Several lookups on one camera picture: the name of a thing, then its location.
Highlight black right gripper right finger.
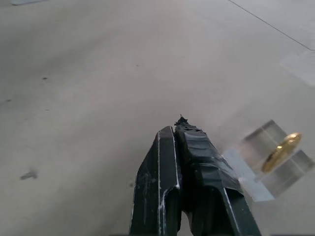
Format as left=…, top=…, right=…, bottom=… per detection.
left=173, top=114, right=262, bottom=236

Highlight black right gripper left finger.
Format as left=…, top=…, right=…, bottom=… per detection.
left=129, top=125, right=183, bottom=236

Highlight clear acrylic coin stand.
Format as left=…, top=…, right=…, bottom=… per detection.
left=222, top=119, right=315, bottom=203

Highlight gold coin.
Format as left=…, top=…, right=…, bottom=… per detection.
left=261, top=132, right=302, bottom=173

